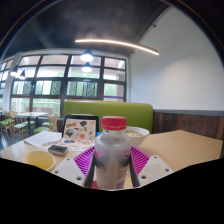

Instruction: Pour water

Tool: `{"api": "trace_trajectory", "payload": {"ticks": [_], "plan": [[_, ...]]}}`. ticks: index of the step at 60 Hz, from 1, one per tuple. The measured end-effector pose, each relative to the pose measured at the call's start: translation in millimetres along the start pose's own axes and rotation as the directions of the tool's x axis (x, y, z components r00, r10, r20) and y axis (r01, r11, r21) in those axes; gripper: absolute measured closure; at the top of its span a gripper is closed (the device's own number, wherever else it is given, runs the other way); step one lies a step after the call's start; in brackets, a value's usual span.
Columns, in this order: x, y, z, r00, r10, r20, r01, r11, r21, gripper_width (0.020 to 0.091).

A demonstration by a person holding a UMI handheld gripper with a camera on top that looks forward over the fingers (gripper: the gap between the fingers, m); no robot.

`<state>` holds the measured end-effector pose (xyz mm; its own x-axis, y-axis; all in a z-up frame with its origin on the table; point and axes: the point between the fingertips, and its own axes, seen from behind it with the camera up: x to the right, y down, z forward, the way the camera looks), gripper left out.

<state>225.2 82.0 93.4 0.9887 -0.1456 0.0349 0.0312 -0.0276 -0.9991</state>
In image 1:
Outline group of pendant lamps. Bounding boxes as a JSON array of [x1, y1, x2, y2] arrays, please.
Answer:
[[9, 49, 95, 81]]

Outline wooden dining table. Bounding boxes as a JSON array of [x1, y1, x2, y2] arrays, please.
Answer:
[[14, 111, 49, 136]]

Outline white paper sheets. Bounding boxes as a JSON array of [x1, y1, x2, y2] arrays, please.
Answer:
[[23, 130, 63, 150]]

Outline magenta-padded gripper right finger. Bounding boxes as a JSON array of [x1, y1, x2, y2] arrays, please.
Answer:
[[128, 145, 174, 188]]

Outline clear red-capped drink bottle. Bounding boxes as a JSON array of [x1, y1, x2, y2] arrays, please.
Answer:
[[94, 115, 132, 191]]

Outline long linear ceiling light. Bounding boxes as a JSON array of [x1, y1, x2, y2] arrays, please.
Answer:
[[74, 38, 160, 56]]

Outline green upholstered bench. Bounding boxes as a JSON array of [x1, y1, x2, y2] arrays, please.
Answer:
[[63, 100, 154, 134]]

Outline group of green-seated wooden chairs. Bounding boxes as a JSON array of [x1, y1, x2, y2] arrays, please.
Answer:
[[0, 111, 59, 139]]

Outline black-framed sticker-covered tablet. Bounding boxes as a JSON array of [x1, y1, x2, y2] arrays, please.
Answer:
[[61, 114, 100, 143]]

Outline printed sticker sheet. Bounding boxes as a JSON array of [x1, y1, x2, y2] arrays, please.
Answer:
[[54, 138, 96, 152]]

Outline white bowl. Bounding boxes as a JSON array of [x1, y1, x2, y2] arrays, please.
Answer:
[[124, 125, 151, 148]]

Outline pale yellow mug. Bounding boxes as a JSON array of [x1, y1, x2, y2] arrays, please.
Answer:
[[22, 149, 57, 172]]

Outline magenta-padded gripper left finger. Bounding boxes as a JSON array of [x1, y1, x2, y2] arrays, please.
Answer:
[[52, 145, 98, 189]]

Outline flat round red coaster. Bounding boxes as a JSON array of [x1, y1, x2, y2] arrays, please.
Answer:
[[89, 179, 100, 190]]

